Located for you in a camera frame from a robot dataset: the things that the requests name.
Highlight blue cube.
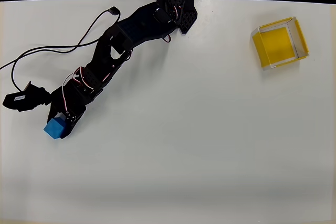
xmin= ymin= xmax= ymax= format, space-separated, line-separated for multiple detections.
xmin=43 ymin=115 xmax=67 ymax=140

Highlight yellow and white box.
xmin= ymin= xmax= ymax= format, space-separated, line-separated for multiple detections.
xmin=250 ymin=16 xmax=310 ymax=71

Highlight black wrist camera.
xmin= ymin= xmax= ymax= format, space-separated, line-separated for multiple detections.
xmin=2 ymin=80 xmax=52 ymax=113

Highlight black camera cable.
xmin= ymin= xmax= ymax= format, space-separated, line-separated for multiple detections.
xmin=0 ymin=6 xmax=121 ymax=92

